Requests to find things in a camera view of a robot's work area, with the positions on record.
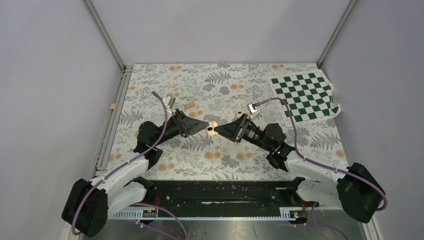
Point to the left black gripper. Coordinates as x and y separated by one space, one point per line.
187 126

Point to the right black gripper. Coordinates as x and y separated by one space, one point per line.
235 130

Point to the beige earbud charging case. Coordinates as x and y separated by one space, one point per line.
211 129

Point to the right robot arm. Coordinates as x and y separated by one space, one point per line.
350 188

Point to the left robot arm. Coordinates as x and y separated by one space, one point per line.
92 202

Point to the beige square case with earbud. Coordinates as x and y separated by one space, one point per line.
239 113

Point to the small cork cylinder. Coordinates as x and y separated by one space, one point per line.
189 105

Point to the floral patterned table mat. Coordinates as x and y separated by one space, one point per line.
218 91

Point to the green white checkerboard sheet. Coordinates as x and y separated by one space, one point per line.
309 95

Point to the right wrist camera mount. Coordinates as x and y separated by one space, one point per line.
253 109

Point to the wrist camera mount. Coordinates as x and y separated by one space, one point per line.
169 102
253 109

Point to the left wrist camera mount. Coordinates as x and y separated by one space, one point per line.
169 102

